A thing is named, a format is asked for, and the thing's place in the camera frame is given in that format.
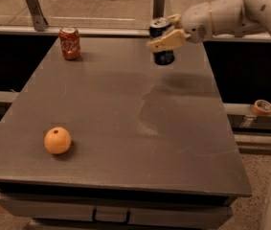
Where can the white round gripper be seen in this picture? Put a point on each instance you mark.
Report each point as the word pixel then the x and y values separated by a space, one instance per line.
pixel 197 24

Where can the blue pepsi can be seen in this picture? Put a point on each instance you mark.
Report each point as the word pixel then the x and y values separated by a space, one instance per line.
pixel 163 54

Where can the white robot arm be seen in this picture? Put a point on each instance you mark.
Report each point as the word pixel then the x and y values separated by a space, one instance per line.
pixel 239 17

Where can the red coke can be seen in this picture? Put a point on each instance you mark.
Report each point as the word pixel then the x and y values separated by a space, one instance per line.
pixel 69 42

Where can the orange tape roll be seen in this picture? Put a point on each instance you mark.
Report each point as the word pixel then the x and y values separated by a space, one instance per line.
pixel 262 107

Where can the orange fruit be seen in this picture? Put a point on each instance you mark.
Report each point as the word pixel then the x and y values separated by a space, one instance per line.
pixel 57 140

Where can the middle metal railing bracket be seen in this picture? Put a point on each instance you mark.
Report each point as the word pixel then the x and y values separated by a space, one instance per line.
pixel 158 8

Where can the metal railing bracket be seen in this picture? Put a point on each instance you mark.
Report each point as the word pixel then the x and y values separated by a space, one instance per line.
pixel 39 21
pixel 158 8

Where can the left metal railing bracket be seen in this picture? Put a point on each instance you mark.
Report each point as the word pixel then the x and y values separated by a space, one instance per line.
pixel 39 21

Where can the grey drawer with black handle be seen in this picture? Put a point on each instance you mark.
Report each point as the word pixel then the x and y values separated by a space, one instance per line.
pixel 71 212

